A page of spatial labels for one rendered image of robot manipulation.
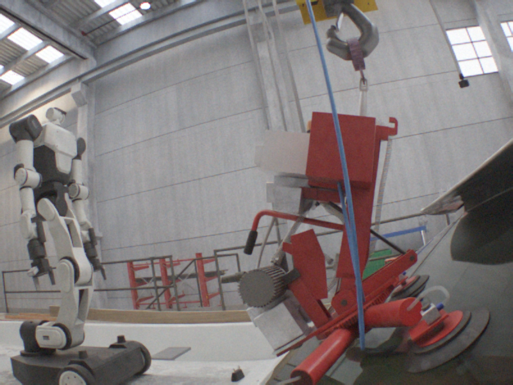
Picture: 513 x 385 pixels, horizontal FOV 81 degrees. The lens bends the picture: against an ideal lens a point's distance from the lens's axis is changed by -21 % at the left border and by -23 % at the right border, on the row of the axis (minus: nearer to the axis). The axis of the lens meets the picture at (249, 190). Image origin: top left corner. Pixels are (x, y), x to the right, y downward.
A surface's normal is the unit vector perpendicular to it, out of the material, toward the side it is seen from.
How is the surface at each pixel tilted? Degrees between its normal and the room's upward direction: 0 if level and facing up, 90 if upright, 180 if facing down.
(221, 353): 90
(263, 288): 90
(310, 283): 90
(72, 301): 115
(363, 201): 90
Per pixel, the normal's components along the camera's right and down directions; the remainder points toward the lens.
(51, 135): 0.54, -0.31
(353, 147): -0.31, -0.13
